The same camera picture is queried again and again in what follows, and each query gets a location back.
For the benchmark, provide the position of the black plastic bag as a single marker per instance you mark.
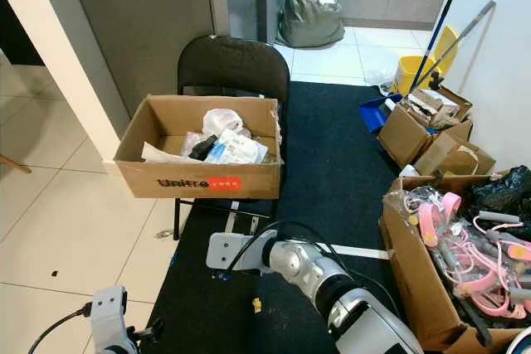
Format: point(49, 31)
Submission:
point(502, 192)

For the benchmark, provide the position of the small metal floor bracket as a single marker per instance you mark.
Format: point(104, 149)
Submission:
point(164, 234)

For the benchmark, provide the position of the wooden furniture leg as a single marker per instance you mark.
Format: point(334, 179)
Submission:
point(15, 164)

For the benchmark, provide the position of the white paper sheet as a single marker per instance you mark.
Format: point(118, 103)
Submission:
point(158, 155)

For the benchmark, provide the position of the printed brown cardboard box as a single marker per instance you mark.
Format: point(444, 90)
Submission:
point(141, 180)

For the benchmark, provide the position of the black floor carpet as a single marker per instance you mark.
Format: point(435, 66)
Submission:
point(332, 163)

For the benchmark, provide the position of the white plastic bag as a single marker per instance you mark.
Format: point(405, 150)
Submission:
point(221, 120)

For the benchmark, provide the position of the pink wrapped gear bundle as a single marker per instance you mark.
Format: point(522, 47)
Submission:
point(494, 269)

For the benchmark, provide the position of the blue dustpan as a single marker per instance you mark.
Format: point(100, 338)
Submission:
point(377, 112)

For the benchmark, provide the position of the large plain cardboard box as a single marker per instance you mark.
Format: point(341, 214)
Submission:
point(406, 271)

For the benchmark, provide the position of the clear plastic bag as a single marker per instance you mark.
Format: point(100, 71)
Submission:
point(382, 79)

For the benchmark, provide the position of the small yellow floor scrap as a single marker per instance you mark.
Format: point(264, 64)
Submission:
point(256, 305)

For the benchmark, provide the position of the yellow mop bucket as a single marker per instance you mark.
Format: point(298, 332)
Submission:
point(415, 72)

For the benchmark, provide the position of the white tape strip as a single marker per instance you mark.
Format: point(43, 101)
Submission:
point(361, 251)

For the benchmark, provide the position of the pink wrapped headset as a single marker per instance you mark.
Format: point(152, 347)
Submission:
point(431, 215)

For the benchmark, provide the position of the grey-green rubbish bag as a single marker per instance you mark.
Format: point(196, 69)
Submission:
point(311, 10)

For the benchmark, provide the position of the black folding chair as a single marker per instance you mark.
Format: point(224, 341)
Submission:
point(232, 64)

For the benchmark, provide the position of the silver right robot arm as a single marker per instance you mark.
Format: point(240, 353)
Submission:
point(311, 267)

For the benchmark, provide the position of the small black crumpled item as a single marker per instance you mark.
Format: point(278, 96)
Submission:
point(203, 147)

